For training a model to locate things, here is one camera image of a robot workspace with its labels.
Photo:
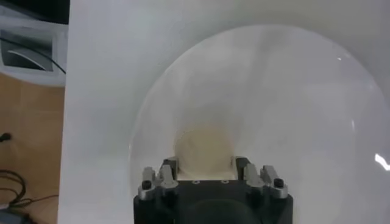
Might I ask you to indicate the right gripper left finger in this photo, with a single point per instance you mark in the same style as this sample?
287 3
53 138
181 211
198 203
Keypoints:
164 179

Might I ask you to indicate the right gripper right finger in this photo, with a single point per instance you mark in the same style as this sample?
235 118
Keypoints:
259 178

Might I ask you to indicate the white steamed baozi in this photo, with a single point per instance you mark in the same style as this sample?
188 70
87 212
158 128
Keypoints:
204 149

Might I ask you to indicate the white round plate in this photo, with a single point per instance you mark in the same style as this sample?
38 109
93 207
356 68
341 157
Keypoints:
289 106

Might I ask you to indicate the black floor plug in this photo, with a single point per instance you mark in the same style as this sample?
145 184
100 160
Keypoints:
4 137

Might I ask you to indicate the white plastic box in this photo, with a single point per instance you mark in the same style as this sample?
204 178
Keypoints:
27 77

